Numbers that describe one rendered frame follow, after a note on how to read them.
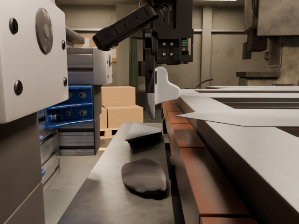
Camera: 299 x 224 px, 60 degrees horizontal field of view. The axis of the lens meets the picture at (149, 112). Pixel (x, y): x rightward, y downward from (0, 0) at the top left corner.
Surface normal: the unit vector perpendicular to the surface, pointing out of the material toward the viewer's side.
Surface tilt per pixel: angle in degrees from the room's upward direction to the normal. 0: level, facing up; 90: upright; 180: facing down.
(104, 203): 0
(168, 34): 90
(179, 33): 90
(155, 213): 0
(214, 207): 0
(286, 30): 90
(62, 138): 90
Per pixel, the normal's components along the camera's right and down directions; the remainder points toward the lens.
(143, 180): 0.04, -0.96
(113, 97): 0.29, 0.15
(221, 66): 0.05, 0.15
